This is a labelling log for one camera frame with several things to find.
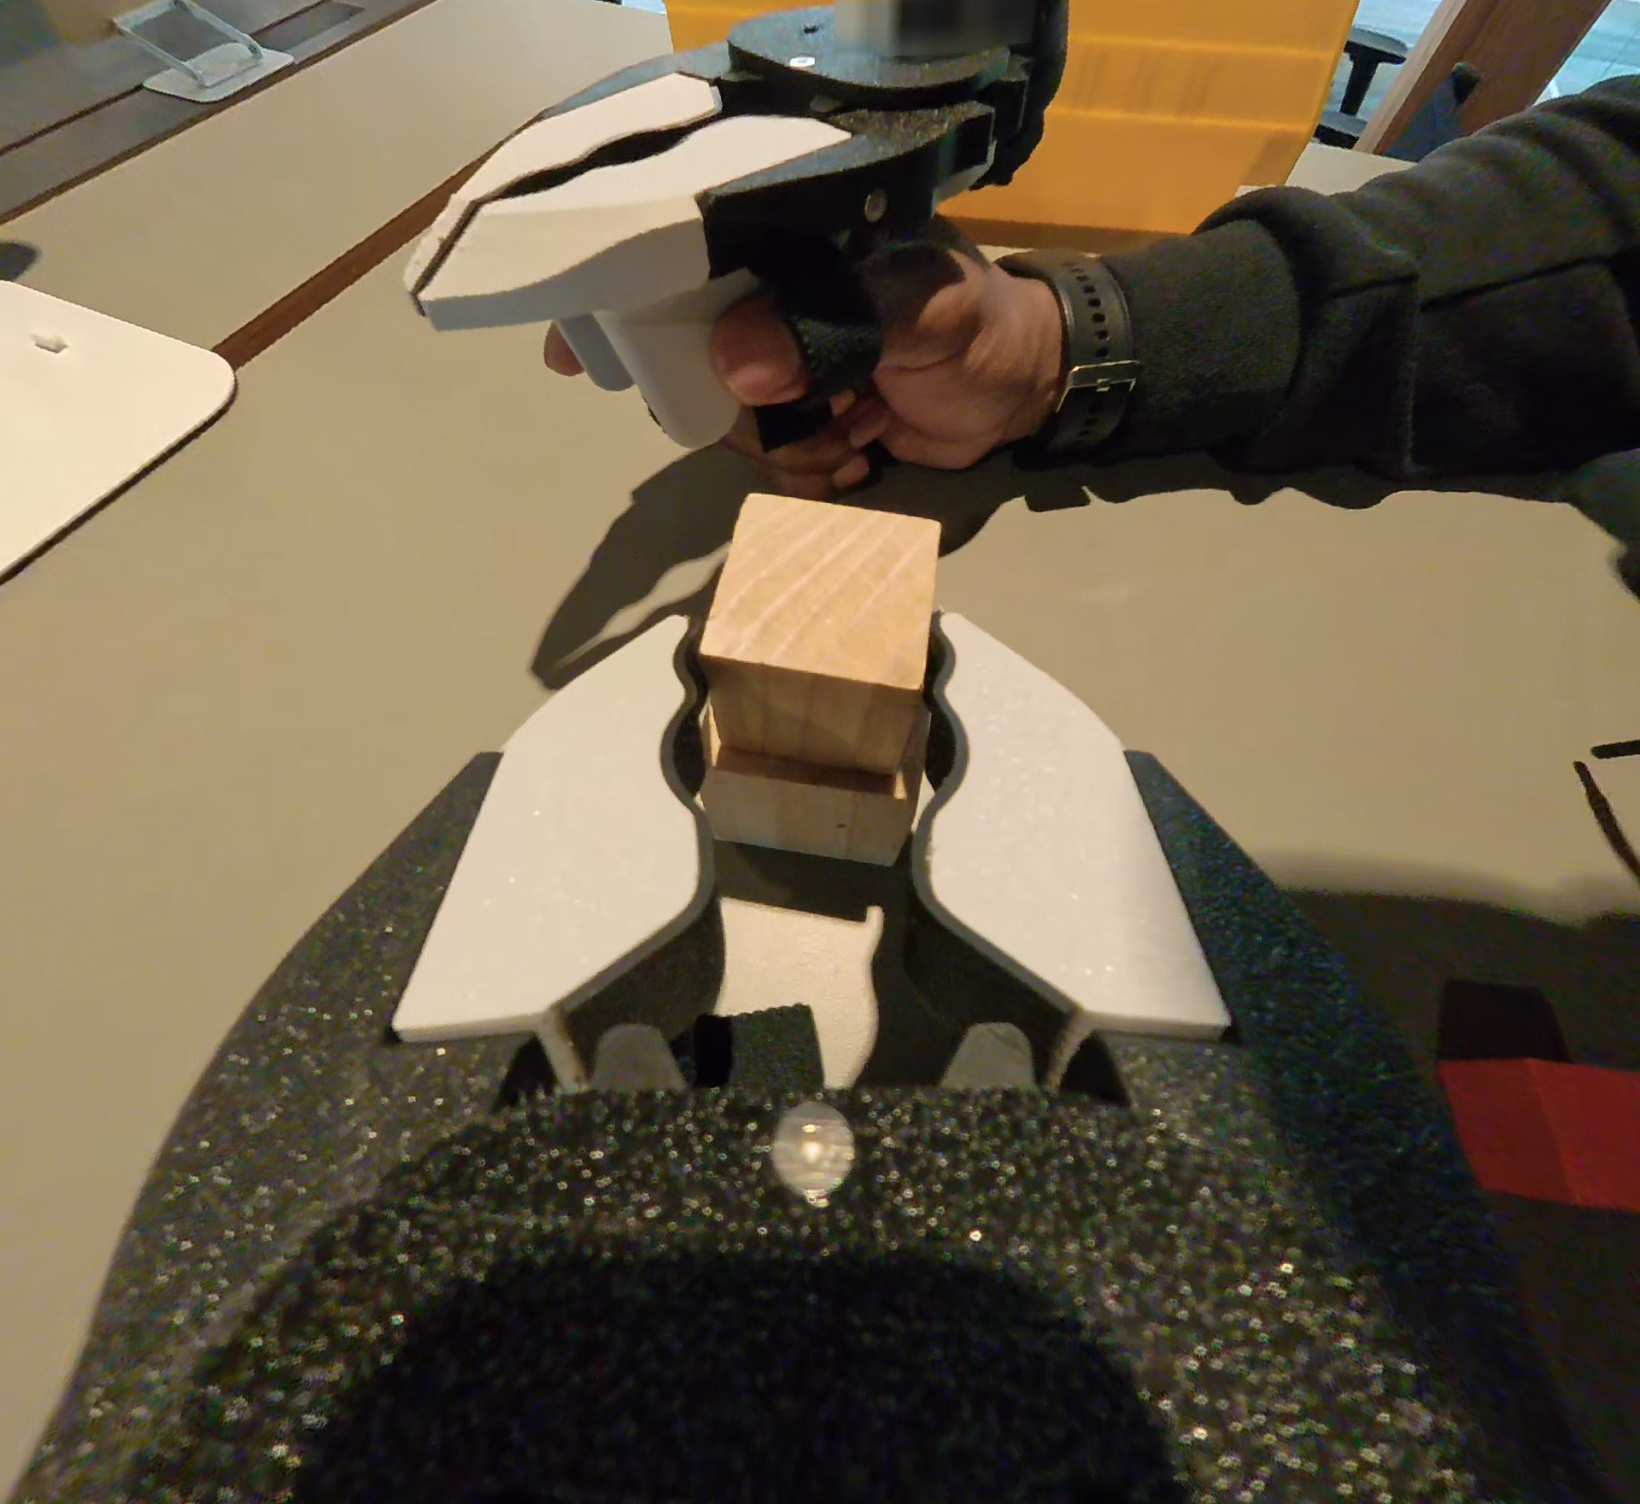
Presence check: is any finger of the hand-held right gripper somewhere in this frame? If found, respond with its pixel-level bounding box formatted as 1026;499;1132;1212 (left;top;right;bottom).
430;67;728;243
400;111;857;451

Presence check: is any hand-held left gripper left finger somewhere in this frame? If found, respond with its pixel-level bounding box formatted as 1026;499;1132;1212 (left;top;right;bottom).
389;614;717;1085

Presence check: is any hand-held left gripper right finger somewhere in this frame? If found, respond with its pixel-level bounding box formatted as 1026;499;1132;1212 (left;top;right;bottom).
910;610;1236;1085

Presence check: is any light wooden cube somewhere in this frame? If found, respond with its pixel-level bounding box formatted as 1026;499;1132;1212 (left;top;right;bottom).
698;491;947;766
701;702;933;868

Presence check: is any red-orange wooden cube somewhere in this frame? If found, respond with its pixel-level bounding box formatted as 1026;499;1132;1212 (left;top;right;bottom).
1436;1053;1640;1214

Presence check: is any person's right forearm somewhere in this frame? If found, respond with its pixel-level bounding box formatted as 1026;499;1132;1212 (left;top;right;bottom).
1099;72;1640;602

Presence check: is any person's right hand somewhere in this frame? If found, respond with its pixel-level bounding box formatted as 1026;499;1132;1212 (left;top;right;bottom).
542;248;1072;499

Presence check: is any black wristwatch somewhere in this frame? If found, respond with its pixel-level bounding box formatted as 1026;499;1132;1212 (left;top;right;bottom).
997;251;1145;458

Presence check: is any yellow plastic bin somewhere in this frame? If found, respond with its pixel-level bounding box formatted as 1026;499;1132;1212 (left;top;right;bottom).
638;0;1369;250

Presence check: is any white folding stand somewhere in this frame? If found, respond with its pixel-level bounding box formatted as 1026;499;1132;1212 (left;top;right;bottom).
0;277;242;586

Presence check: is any black office chair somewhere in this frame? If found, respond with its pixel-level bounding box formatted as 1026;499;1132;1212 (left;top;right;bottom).
1318;24;1487;162

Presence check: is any wooden door frame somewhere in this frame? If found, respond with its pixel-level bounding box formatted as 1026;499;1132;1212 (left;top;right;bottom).
1355;0;1640;157

